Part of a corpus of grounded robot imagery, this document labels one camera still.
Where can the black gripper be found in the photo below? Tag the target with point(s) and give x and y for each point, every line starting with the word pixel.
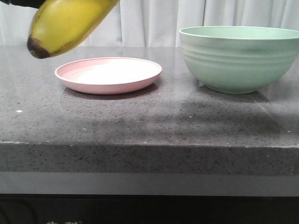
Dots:
pixel 24 3

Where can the yellow banana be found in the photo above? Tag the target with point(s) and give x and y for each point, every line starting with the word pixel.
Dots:
pixel 60 25

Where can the pink plate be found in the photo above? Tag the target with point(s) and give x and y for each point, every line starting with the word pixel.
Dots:
pixel 108 75

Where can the green bowl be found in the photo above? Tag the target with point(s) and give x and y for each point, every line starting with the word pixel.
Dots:
pixel 238 59

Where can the white curtain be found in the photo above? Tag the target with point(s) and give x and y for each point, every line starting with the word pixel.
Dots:
pixel 156 23

